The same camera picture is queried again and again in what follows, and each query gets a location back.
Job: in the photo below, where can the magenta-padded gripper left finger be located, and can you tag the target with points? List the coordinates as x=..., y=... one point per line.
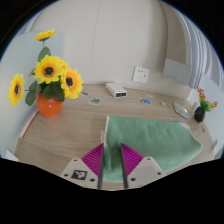
x=80, y=171

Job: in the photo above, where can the small white box device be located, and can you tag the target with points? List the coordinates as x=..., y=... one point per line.
x=115, y=89

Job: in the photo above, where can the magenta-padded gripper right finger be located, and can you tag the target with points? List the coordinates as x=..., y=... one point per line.
x=146, y=171

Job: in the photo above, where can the grey-white curtain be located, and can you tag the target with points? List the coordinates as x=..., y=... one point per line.
x=203, y=50

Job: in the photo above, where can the small plant in black vase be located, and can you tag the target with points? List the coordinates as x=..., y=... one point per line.
x=199, y=114

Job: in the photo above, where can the green towel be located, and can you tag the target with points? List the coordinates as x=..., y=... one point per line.
x=153, y=140

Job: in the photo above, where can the white wall socket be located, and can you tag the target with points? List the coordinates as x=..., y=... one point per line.
x=141, y=74

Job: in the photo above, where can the small green sticker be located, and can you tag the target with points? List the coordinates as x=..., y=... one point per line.
x=95, y=101

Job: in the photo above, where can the sunflowers in orange vase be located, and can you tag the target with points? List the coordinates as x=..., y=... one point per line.
x=49, y=71

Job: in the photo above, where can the small blue card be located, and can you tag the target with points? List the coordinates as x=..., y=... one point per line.
x=145, y=100

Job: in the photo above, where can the small yellow card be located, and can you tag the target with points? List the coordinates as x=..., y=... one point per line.
x=166, y=105

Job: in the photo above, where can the small frosted back panel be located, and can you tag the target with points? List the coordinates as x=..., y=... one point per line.
x=176, y=71

